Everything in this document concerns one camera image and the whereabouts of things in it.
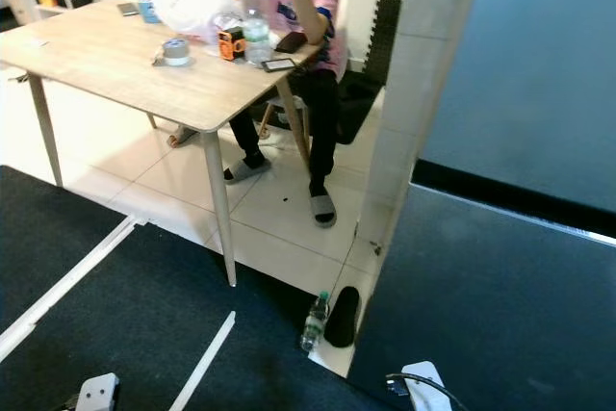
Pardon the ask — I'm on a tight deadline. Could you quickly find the white fridge with dark doors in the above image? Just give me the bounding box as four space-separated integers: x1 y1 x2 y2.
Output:
346 0 616 411

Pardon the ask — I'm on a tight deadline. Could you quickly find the dark blue floor mat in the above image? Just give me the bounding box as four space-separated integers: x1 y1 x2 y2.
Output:
0 166 131 330
0 223 386 411

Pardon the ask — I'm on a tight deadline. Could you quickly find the white floor strip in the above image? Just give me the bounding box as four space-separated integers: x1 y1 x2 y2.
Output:
168 310 238 411
0 215 145 362

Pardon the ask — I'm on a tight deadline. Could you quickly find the white plastic bag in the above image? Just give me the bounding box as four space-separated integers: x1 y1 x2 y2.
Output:
154 0 246 43

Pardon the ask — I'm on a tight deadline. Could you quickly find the orange black small device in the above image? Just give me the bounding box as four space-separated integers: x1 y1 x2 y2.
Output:
218 26 246 62

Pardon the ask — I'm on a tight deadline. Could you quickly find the large clear water bottle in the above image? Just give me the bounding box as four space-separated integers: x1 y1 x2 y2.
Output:
244 0 275 65

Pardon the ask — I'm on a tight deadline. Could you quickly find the black wallet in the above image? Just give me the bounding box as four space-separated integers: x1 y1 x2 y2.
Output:
274 31 309 54

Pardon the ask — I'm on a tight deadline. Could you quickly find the small green-capped bottle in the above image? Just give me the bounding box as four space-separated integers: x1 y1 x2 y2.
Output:
299 291 331 352

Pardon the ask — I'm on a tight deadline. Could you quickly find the black foam puzzle mat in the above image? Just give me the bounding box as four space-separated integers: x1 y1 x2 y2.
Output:
366 0 403 85

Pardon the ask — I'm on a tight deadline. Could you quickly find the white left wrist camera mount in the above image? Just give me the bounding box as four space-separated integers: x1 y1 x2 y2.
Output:
75 372 120 411

